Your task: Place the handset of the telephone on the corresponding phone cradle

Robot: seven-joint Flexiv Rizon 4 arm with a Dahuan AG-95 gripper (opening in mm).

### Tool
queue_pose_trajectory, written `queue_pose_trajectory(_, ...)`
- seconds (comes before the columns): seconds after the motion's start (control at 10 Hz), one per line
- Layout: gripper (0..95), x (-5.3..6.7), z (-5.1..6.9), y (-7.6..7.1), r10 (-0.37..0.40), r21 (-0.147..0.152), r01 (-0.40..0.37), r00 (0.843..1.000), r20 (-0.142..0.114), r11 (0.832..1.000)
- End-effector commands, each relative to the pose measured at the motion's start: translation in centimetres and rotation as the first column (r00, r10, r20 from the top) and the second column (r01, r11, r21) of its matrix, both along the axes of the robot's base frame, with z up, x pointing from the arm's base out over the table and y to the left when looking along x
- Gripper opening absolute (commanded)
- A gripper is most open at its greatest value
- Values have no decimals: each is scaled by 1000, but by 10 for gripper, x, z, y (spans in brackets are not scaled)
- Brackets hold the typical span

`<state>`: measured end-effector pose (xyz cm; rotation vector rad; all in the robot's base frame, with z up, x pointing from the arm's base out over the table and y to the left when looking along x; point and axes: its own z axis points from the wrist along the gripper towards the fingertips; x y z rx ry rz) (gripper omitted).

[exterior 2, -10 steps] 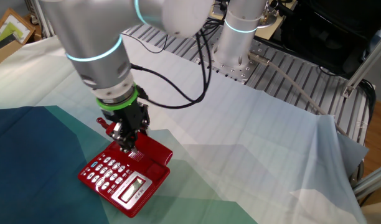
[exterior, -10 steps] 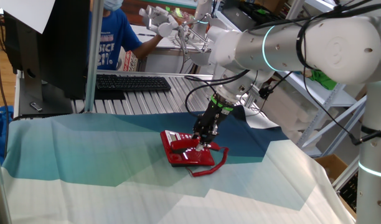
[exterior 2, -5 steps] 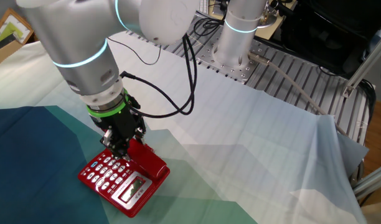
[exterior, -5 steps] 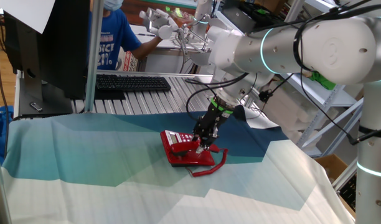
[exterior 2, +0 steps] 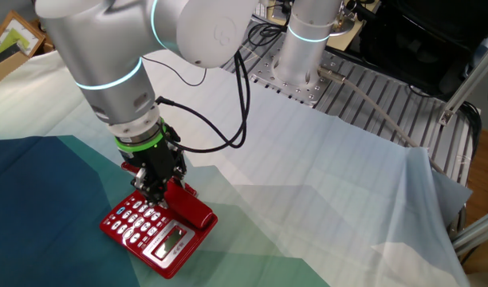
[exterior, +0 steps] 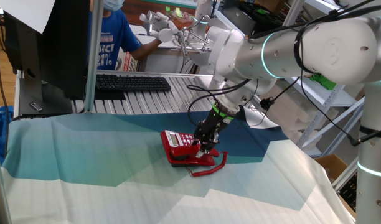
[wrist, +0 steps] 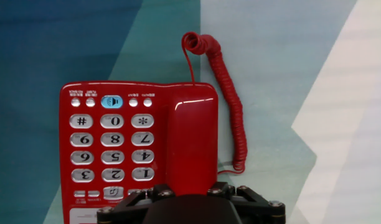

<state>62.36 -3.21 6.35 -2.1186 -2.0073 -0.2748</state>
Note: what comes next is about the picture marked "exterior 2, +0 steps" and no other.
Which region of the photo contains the green wrist flange ring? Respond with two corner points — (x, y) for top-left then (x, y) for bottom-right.
(114, 117), (167, 155)

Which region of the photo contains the tan wooden board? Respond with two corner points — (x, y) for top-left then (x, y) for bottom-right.
(327, 0), (383, 52)

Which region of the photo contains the blue green white tablecloth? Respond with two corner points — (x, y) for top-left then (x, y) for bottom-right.
(0, 47), (474, 287)

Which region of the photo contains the beige cable hose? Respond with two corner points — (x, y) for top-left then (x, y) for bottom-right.
(317, 65), (448, 176)

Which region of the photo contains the red telephone base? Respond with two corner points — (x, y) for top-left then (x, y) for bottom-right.
(99, 161), (219, 280)

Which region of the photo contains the brown cardboard box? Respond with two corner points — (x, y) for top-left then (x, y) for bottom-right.
(0, 10), (46, 91)

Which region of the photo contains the aluminium frame profile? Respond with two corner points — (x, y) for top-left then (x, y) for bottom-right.
(438, 37), (488, 127)
(451, 206), (488, 256)

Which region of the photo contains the black cable bundle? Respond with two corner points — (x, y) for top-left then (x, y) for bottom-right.
(461, 101), (483, 160)

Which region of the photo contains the large black device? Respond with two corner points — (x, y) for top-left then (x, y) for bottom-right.
(339, 0), (488, 99)

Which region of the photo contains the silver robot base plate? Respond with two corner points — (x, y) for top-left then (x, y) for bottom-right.
(250, 49), (348, 107)

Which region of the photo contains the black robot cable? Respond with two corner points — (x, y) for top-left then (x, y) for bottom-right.
(142, 0), (293, 155)

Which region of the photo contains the red telephone handset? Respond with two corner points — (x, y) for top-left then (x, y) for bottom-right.
(163, 178), (215, 230)

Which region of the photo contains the green paper sheet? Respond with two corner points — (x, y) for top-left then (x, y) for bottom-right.
(0, 27), (32, 57)

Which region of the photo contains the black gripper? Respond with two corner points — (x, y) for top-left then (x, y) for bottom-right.
(122, 123), (188, 208)

